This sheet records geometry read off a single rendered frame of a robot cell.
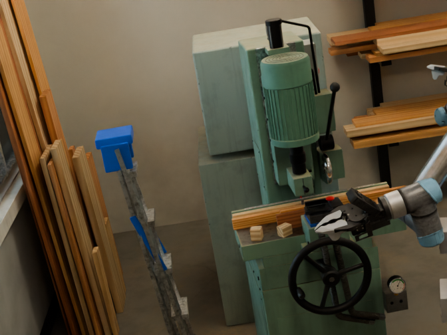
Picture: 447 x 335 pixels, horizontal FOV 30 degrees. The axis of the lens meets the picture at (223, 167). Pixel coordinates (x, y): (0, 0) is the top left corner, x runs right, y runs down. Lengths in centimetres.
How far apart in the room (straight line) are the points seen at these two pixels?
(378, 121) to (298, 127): 213
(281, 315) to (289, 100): 79
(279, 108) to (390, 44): 208
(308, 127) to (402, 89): 258
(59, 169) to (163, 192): 157
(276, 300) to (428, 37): 234
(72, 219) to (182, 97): 149
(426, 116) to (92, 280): 219
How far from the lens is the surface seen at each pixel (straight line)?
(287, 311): 310
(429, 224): 241
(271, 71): 289
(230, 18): 524
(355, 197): 229
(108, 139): 361
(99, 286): 436
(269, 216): 310
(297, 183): 303
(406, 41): 494
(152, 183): 552
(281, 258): 300
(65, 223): 412
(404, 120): 506
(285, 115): 292
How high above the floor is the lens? 214
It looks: 19 degrees down
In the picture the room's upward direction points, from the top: 9 degrees counter-clockwise
